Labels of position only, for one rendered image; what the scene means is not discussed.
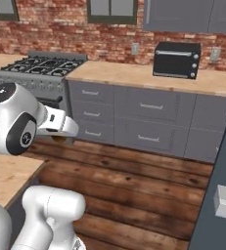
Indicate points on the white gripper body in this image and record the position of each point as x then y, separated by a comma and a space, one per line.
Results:
71, 128

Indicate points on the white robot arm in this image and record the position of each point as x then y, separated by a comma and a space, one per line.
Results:
16, 117

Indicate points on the grey gas range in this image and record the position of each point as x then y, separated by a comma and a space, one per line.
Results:
42, 66

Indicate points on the black toaster oven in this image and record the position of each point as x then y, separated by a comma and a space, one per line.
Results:
176, 60

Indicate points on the grey base cupboard run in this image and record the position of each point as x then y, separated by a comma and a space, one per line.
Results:
150, 123

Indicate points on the grey wall cupboard run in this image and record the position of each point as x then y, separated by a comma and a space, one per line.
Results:
183, 14

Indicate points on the grey wall socket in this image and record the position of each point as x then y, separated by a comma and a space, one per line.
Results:
135, 48
215, 53

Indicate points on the dark grey fridge door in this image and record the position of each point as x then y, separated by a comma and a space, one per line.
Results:
212, 156

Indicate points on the dark framed window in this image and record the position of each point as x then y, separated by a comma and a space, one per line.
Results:
112, 9
2, 8

